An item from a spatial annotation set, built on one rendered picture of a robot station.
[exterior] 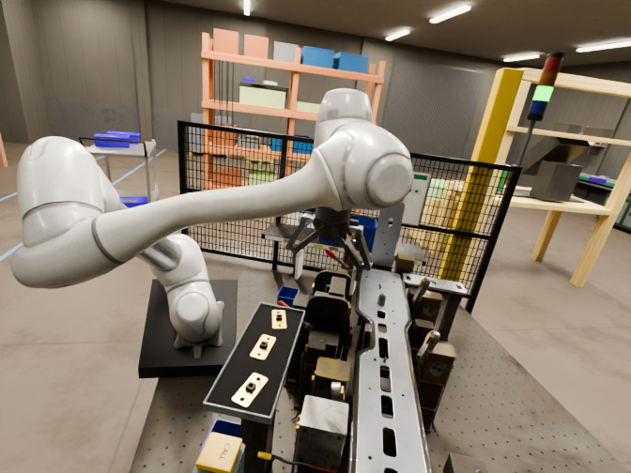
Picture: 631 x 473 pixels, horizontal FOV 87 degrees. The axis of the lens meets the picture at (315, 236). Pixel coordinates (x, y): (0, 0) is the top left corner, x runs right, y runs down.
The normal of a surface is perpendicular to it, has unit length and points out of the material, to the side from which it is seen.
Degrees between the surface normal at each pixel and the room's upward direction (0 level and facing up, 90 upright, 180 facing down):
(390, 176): 91
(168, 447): 0
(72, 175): 42
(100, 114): 90
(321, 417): 0
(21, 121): 90
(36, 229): 59
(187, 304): 48
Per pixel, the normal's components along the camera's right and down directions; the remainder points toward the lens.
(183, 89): 0.18, 0.39
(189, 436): 0.11, -0.92
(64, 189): 0.55, -0.35
